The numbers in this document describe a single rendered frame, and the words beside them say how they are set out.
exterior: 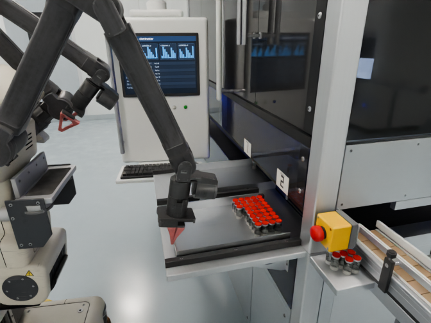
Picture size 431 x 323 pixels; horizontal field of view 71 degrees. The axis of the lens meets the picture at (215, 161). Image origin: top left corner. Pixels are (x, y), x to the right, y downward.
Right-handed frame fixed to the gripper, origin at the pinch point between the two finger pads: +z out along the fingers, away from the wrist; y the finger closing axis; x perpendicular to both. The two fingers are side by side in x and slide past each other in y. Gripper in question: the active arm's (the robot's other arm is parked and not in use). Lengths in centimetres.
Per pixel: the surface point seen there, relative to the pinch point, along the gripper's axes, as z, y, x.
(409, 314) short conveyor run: -6, 48, -36
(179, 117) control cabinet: -18, 12, 89
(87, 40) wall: -44, -93, 545
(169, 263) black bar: 2.0, -1.3, -7.3
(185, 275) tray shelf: 3.7, 2.7, -10.1
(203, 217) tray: 0.5, 12.6, 14.4
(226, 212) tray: -1.1, 21.1, 15.6
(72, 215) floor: 100, -56, 186
